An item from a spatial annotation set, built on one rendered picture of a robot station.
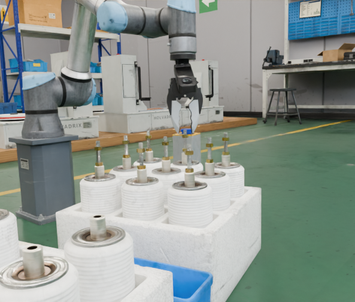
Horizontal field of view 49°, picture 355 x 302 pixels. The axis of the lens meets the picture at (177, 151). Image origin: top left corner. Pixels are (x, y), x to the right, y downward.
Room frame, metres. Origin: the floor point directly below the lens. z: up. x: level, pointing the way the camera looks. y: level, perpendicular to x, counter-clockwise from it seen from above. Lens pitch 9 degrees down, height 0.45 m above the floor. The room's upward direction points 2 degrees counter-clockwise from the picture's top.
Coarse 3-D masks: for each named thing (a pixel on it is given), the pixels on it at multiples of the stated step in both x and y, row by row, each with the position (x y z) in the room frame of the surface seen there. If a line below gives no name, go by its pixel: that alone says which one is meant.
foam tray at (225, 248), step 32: (256, 192) 1.00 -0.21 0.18; (64, 224) 0.86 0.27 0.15; (128, 224) 0.78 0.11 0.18; (160, 224) 0.77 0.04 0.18; (224, 224) 0.77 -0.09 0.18; (256, 224) 1.00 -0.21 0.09; (160, 256) 0.75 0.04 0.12; (192, 256) 0.72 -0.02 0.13; (224, 256) 0.77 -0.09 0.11; (224, 288) 0.77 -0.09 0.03
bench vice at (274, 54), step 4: (268, 52) 5.15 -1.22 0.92; (272, 52) 5.24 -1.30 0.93; (276, 52) 5.26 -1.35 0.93; (268, 56) 5.28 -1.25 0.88; (272, 56) 5.24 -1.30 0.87; (276, 56) 5.31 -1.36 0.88; (280, 56) 5.37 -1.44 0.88; (264, 60) 5.18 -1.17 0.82; (268, 60) 5.19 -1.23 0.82; (272, 60) 5.24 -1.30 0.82; (276, 60) 5.31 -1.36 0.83; (280, 60) 5.35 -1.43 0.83; (272, 64) 5.33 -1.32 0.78; (276, 64) 5.29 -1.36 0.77; (280, 64) 5.30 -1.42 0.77; (284, 64) 5.37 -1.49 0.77
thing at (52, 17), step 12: (12, 0) 5.86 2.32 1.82; (24, 0) 5.73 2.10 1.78; (36, 0) 5.86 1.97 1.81; (48, 0) 6.01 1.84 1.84; (60, 0) 6.16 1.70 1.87; (12, 12) 5.91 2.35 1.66; (24, 12) 5.72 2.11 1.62; (36, 12) 5.85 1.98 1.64; (48, 12) 6.01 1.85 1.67; (60, 12) 6.18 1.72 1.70; (12, 24) 5.93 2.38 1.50; (36, 24) 5.84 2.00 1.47; (48, 24) 6.00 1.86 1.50; (60, 24) 6.17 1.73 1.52
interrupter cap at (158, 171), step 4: (156, 168) 0.98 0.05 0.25; (160, 168) 0.99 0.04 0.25; (172, 168) 0.98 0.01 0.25; (176, 168) 0.98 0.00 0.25; (152, 172) 0.95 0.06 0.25; (156, 172) 0.95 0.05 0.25; (160, 172) 0.94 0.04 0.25; (172, 172) 0.94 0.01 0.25; (176, 172) 0.93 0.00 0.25; (180, 172) 0.95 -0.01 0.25
